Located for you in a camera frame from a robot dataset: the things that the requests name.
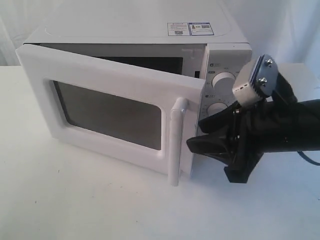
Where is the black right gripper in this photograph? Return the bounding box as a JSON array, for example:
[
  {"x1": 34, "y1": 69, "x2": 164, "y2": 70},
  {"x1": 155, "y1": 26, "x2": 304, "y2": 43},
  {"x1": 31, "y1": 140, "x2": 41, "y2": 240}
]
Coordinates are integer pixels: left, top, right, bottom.
[{"x1": 186, "y1": 101, "x2": 265, "y2": 184}]

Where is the left warning label sticker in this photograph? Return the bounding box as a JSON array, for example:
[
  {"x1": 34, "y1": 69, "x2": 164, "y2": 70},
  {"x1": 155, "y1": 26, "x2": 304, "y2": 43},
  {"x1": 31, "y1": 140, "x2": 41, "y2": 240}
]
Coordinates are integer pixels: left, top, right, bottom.
[{"x1": 167, "y1": 22, "x2": 190, "y2": 37}]

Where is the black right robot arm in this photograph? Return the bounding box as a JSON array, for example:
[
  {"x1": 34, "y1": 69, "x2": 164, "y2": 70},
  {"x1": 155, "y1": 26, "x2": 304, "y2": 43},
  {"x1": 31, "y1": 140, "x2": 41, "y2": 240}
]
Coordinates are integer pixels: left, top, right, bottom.
[{"x1": 186, "y1": 74, "x2": 320, "y2": 184}]

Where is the right blue label sticker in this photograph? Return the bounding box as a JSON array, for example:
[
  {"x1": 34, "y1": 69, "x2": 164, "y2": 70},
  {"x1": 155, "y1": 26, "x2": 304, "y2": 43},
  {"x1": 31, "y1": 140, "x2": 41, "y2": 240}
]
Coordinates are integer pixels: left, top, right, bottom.
[{"x1": 188, "y1": 22, "x2": 215, "y2": 36}]

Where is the white microwave oven body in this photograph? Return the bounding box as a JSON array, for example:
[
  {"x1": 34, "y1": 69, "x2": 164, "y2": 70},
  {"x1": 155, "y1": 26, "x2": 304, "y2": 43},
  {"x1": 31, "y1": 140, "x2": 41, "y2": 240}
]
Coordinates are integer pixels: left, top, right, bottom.
[{"x1": 24, "y1": 0, "x2": 252, "y2": 118}]

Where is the white control knob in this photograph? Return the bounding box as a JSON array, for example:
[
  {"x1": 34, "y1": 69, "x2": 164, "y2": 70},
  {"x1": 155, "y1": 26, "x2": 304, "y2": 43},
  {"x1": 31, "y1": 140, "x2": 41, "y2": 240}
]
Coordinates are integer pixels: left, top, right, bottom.
[
  {"x1": 211, "y1": 72, "x2": 236, "y2": 96},
  {"x1": 206, "y1": 102, "x2": 228, "y2": 117}
]

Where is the white microwave door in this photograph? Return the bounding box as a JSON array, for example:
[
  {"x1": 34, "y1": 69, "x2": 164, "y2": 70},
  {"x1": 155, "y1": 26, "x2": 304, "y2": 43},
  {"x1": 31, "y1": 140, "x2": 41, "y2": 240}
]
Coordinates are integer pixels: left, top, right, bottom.
[{"x1": 16, "y1": 44, "x2": 205, "y2": 186}]

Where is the lower white control knob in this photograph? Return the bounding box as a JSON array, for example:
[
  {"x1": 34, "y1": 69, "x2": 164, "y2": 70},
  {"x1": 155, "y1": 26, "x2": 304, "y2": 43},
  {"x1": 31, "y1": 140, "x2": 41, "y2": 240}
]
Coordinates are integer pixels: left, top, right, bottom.
[{"x1": 206, "y1": 102, "x2": 228, "y2": 117}]

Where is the upper white control knob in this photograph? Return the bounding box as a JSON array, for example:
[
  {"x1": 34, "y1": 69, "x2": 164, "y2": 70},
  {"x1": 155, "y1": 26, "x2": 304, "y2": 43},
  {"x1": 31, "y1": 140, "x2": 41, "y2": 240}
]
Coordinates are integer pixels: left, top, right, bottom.
[{"x1": 211, "y1": 72, "x2": 236, "y2": 96}]

